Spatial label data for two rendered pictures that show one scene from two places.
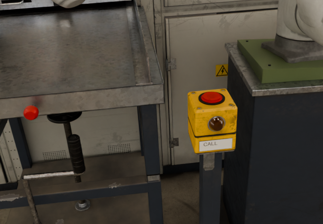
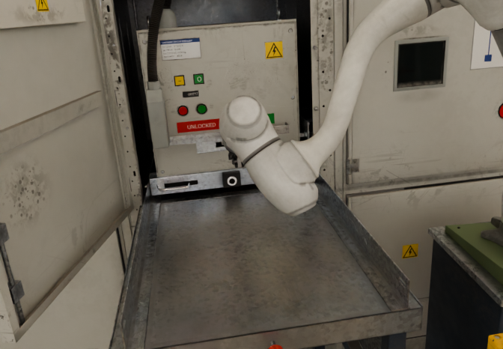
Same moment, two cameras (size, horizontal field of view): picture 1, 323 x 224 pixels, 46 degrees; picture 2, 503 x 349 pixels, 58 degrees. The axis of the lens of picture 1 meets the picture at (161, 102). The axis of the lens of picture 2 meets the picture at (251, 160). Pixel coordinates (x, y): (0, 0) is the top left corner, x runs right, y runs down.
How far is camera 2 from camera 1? 40 cm
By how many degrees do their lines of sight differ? 11
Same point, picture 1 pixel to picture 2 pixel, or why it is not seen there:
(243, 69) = (473, 267)
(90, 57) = (308, 266)
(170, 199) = not seen: outside the picture
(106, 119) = not seen: hidden behind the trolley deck
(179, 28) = (363, 207)
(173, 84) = not seen: hidden behind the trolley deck
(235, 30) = (424, 206)
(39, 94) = (281, 328)
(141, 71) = (385, 289)
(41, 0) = (208, 181)
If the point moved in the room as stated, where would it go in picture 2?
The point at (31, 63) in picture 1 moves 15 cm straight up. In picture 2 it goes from (242, 276) to (237, 218)
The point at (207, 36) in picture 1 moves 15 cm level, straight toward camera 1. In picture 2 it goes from (394, 214) to (404, 235)
